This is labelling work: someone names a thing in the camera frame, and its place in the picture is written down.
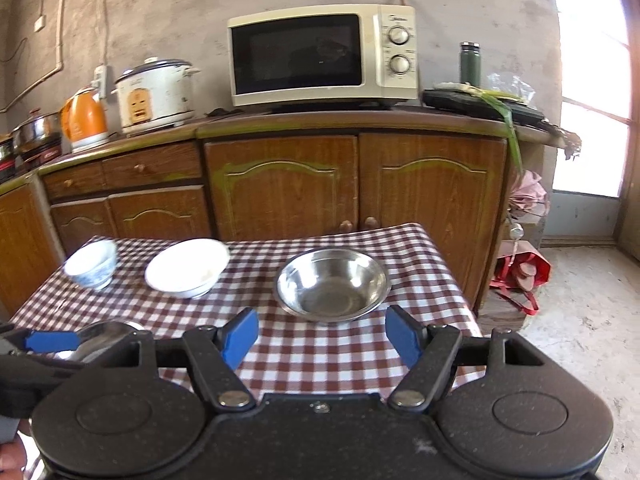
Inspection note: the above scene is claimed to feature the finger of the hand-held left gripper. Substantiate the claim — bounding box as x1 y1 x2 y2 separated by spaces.
0 324 82 354
0 354 83 379

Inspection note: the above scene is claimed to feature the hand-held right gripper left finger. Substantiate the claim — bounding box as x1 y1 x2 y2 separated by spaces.
127 307 261 408

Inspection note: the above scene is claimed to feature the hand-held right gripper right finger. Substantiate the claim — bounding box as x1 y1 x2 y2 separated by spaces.
385 304 546 408

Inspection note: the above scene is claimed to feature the small steel plate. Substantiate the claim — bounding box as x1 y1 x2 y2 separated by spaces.
52 320 147 363

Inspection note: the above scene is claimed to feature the wide white ceramic bowl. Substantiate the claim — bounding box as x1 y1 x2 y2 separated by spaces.
144 238 231 300

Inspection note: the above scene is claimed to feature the blue patterned white bowl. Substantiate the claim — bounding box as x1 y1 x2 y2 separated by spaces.
64 239 119 291

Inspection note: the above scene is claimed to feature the deep steel bowl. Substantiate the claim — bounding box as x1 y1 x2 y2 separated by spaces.
274 247 392 323

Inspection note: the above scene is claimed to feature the red checkered tablecloth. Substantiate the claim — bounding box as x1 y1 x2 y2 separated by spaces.
7 222 488 411

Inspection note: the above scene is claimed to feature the wooden corner cabinet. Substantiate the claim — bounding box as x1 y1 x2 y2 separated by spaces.
0 170 66 318

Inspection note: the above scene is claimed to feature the red bag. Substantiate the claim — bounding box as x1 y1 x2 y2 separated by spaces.
489 247 553 313

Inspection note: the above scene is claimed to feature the wooden double door cabinet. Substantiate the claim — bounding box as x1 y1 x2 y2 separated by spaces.
195 110 571 311

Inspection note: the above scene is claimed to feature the wooden drawer cabinet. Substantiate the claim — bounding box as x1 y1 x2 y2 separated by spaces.
37 125 218 256

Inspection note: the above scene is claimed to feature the pink cloth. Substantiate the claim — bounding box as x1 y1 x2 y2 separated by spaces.
507 169 551 221

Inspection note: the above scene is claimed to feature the lidded steel pot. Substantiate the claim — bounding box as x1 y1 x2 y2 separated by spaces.
11 108 63 156

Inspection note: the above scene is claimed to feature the orange electric kettle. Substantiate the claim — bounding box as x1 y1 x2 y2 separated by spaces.
60 86 110 154

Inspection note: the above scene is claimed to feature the green onion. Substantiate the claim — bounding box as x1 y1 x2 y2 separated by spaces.
432 81 524 173

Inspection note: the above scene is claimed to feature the white rice cooker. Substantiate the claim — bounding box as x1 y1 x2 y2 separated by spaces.
111 57 201 136

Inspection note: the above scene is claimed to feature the clear plastic bag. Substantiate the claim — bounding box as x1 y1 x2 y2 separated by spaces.
485 72 536 106

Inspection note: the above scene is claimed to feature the green thermos bottle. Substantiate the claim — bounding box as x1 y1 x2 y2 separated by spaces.
459 41 482 88

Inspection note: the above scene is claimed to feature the cream microwave oven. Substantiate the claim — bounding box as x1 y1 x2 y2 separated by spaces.
227 4 420 108

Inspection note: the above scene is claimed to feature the bright window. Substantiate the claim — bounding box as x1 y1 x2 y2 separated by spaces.
550 0 640 261

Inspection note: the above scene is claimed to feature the white wall pipe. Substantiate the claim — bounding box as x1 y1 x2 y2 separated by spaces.
0 0 73 113

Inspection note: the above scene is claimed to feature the white power cable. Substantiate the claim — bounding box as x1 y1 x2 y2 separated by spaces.
100 0 112 66

